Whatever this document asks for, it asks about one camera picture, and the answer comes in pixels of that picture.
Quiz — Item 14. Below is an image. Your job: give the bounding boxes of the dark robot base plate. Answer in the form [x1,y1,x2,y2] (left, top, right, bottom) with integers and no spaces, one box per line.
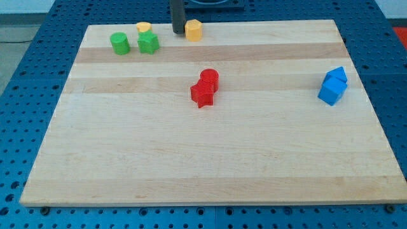
[184,0,245,10]

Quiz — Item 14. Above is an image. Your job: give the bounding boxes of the green cylinder block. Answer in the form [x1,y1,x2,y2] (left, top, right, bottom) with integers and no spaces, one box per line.
[110,32,130,55]

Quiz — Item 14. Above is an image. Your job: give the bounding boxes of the blue triangle block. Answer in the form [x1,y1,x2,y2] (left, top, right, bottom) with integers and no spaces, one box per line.
[323,66,348,83]

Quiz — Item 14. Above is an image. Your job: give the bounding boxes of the yellow hexagon block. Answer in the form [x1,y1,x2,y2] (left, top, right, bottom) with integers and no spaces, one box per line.
[184,19,203,42]

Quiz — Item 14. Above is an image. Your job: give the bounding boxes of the red star block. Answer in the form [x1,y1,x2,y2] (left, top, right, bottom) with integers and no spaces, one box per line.
[190,80,214,108]

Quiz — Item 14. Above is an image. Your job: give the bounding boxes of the red object at right edge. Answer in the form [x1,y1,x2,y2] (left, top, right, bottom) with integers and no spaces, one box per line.
[393,27,407,49]

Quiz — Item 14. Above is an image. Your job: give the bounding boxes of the red cylinder block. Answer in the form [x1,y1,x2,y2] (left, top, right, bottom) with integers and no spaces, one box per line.
[200,69,219,92]

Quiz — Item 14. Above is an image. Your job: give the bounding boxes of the green star block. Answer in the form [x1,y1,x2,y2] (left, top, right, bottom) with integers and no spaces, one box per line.
[137,31,160,54]

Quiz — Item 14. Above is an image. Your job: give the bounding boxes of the light wooden board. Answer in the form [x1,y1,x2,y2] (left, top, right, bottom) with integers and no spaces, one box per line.
[20,20,406,207]

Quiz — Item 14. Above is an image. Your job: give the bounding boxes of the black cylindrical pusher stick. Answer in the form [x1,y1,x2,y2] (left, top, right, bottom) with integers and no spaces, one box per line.
[169,0,186,35]

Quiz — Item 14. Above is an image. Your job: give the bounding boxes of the yellow cylinder block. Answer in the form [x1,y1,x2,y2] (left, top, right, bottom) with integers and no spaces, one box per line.
[136,22,152,33]

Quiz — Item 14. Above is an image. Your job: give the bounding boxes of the blue cube block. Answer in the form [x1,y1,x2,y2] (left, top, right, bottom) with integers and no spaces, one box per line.
[318,78,347,106]

